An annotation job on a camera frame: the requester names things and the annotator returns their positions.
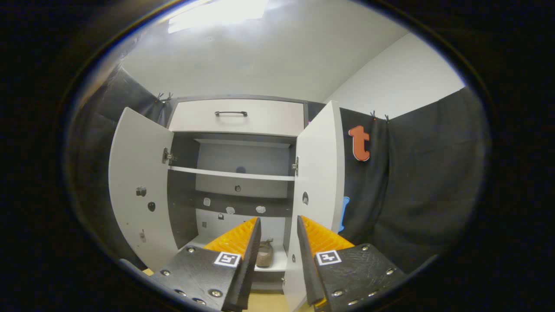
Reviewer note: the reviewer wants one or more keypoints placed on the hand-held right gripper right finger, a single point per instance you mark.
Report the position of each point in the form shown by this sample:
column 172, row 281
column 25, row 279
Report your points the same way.
column 305, row 268

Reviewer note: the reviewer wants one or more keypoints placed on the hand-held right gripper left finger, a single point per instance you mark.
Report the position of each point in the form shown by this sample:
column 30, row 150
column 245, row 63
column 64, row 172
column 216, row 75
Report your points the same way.
column 250, row 268

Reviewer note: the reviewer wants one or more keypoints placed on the white shoe cabinet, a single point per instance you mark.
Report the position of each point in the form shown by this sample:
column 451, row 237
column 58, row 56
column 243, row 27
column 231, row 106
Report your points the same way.
column 243, row 156

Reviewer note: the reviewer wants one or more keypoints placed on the white cabinet door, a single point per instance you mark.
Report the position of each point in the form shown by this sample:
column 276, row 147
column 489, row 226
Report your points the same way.
column 321, row 156
column 138, row 156

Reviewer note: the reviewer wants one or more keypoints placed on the white cabinet shelf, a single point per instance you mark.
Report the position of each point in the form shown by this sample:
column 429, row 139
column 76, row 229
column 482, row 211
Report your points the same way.
column 230, row 174

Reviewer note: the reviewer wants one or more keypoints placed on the metal door hinge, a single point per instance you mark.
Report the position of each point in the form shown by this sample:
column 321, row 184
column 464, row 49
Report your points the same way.
column 295, row 166
column 168, row 156

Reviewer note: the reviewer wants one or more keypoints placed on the white cabinet drawer front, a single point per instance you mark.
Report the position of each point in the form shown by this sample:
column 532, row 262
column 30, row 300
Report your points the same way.
column 260, row 121

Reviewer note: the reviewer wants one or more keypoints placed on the black backdrop cloth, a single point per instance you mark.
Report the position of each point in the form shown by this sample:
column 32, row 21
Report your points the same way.
column 425, row 186

